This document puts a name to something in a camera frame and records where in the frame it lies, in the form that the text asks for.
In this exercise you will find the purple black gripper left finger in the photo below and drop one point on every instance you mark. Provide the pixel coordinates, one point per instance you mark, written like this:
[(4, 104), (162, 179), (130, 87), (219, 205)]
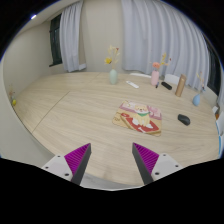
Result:
[(77, 161)]

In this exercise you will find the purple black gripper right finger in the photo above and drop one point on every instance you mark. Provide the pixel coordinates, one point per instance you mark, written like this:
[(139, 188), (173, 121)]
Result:
[(145, 160)]

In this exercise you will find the dog pattern mouse pad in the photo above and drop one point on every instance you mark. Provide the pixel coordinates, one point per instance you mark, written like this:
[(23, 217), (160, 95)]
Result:
[(139, 117)]

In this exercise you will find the black computer mouse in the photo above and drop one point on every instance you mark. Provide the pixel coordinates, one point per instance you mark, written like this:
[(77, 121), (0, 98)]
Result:
[(184, 119)]

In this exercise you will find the white remote control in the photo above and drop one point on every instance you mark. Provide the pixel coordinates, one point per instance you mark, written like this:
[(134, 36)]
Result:
[(132, 84)]

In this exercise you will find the blue vase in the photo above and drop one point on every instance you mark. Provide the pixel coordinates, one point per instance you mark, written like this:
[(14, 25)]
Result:
[(196, 100)]

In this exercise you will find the black glasses case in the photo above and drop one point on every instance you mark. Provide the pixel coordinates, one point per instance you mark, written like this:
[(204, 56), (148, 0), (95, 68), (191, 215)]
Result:
[(166, 85)]

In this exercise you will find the tan thermos bottle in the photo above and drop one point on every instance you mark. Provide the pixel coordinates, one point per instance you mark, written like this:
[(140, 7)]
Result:
[(180, 85)]

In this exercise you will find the white chair back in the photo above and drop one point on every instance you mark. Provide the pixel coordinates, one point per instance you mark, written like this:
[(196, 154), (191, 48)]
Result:
[(171, 79)]

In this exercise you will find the pink vase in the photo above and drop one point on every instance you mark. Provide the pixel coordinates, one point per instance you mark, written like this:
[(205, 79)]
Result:
[(154, 78)]

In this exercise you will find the pale green vase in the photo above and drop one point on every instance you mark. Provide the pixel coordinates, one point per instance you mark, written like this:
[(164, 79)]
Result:
[(113, 76)]

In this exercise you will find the small yellow flower vase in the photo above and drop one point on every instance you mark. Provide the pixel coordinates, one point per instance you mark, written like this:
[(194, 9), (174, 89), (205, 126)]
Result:
[(12, 96)]

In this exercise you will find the orange dried flowers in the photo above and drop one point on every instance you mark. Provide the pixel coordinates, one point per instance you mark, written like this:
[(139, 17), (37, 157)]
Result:
[(160, 62)]

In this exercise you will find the yellow dried flowers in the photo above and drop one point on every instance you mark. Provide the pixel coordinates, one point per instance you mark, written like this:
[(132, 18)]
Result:
[(112, 58)]

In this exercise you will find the right white curtain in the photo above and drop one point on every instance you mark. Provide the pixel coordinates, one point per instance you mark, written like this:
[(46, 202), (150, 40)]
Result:
[(153, 29)]

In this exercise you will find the white curtain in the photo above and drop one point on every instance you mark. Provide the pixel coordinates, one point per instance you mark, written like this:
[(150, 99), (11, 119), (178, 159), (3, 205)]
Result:
[(71, 40), (153, 29)]

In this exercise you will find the left white curtain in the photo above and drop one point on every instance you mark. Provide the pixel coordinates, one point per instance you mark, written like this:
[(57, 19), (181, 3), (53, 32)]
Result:
[(71, 40)]

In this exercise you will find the dark window left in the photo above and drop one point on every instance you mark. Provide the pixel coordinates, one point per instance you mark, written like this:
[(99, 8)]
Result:
[(55, 40)]

